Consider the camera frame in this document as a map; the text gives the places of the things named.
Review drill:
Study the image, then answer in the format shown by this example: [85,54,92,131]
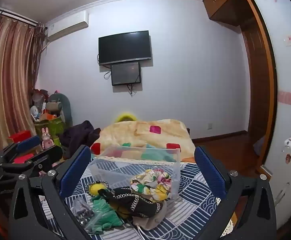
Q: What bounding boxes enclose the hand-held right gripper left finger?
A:
[8,144,94,240]

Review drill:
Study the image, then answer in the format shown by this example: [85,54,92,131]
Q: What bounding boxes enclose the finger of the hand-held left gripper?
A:
[0,145,64,175]
[0,135,42,164]

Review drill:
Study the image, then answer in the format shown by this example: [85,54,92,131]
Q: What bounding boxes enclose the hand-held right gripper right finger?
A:
[194,145,277,240]

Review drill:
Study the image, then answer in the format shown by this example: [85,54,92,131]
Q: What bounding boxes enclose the red box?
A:
[13,153,34,165]
[8,130,33,143]

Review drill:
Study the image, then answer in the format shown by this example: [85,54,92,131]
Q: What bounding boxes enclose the pink bunny toy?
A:
[41,127,55,150]

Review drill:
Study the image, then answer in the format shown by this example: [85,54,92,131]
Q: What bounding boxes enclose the yellow round beaded pouch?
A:
[86,180,110,197]

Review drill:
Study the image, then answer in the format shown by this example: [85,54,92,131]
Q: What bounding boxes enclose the green storage box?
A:
[34,116,66,146]

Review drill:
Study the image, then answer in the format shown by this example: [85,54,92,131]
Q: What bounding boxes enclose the dark purple garment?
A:
[60,120,102,153]

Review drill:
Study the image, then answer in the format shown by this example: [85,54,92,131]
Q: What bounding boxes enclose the clear bag of dark items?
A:
[70,196,96,227]

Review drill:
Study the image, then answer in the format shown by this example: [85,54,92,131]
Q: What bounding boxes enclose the pile of assorted toys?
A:
[30,88,51,122]

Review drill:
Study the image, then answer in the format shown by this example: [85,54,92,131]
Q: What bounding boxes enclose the green cloth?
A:
[84,195,123,233]

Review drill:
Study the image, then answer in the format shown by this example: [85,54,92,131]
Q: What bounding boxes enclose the grey plush toy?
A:
[47,93,74,127]

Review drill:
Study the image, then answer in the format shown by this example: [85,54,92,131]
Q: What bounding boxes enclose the floral patterned cloth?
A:
[130,169,172,202]

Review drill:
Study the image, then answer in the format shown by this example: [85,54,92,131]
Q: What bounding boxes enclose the clear plastic storage box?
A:
[89,145,181,202]

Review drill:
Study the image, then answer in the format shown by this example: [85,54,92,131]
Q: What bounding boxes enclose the striped brown curtain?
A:
[0,12,45,153]

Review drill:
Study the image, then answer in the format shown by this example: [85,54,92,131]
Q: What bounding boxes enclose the black cloth with white trim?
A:
[98,186,164,218]

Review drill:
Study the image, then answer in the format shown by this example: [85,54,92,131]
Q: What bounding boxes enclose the white fridge with stickers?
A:
[261,133,291,229]

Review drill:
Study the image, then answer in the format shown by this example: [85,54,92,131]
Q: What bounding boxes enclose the yellow-green fuzzy plush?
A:
[114,112,137,123]

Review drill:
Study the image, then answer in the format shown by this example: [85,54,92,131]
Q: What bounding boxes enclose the beige cloth pouch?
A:
[131,200,170,231]

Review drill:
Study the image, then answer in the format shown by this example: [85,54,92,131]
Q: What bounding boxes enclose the yellow patchwork blanket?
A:
[91,118,196,162]

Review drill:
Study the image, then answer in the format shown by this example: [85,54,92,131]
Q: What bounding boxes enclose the white air conditioner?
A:
[46,11,90,41]

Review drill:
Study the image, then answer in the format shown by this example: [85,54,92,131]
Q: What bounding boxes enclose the white cord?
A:
[135,224,149,240]

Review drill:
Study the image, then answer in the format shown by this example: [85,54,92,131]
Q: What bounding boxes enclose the black monitor cables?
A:
[104,70,137,97]

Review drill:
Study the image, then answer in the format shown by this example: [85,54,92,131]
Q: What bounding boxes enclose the small black wall monitor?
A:
[111,62,142,86]

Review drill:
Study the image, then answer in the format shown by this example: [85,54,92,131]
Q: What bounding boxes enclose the curtain rail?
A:
[0,6,46,28]

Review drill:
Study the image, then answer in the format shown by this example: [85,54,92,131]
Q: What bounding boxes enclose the wall-mounted black television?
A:
[98,30,153,66]

